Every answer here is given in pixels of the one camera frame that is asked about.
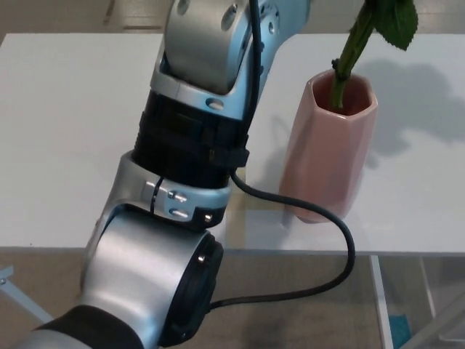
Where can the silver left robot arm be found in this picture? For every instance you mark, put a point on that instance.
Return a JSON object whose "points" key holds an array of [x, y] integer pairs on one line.
{"points": [[145, 261]]}

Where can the pink rose bouquet green stem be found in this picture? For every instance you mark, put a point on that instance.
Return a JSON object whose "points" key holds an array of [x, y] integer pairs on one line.
{"points": [[354, 43]]}

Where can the teal floor object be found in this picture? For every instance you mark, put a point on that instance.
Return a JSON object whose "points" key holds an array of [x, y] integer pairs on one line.
{"points": [[399, 326]]}

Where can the light blue metal bar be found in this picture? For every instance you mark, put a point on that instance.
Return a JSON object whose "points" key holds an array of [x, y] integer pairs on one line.
{"points": [[18, 294]]}

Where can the pink faceted ceramic vase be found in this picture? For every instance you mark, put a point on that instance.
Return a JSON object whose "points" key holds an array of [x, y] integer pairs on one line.
{"points": [[323, 160]]}

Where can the white table leg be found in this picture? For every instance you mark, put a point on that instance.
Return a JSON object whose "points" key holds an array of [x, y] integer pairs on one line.
{"points": [[428, 287], [381, 305]]}

